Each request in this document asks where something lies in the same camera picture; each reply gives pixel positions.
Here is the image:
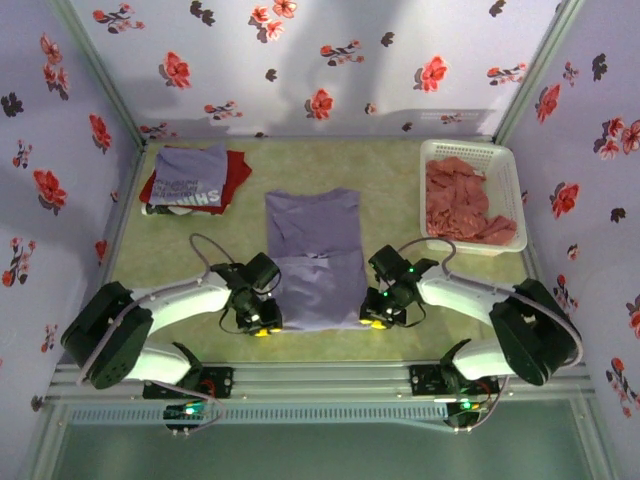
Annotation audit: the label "aluminium frame post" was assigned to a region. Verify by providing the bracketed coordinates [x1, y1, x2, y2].
[493, 0, 586, 145]
[49, 0, 147, 145]

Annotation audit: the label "folded lavender t-shirt white print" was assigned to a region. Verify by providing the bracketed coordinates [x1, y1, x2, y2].
[149, 144, 230, 209]

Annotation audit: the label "crumpled pink t-shirts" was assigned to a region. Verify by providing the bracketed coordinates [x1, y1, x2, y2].
[424, 156, 519, 246]

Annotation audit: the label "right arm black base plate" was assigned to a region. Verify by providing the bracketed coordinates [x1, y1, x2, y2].
[408, 363, 501, 397]

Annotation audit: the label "stack of folded clothes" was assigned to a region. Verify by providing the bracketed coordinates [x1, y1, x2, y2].
[138, 149, 253, 217]

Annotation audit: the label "white plastic perforated basket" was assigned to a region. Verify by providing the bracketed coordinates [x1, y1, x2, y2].
[418, 138, 529, 254]

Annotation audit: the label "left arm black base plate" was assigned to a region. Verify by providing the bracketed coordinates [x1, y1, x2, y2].
[142, 366, 235, 400]

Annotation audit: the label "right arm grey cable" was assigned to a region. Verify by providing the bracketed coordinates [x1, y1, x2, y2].
[397, 237, 585, 434]

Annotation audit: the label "plain lavender t-shirt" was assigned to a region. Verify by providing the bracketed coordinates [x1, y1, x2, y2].
[264, 187, 369, 334]

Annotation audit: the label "grey slotted cable duct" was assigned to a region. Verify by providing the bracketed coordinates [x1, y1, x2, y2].
[67, 404, 449, 426]

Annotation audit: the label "left arm grey cable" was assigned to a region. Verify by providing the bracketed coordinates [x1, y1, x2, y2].
[75, 232, 229, 434]

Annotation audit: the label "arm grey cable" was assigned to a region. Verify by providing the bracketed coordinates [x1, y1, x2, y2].
[397, 237, 585, 434]
[75, 232, 229, 434]

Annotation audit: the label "aluminium mounting rail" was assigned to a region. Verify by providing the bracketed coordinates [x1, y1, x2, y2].
[52, 358, 595, 402]

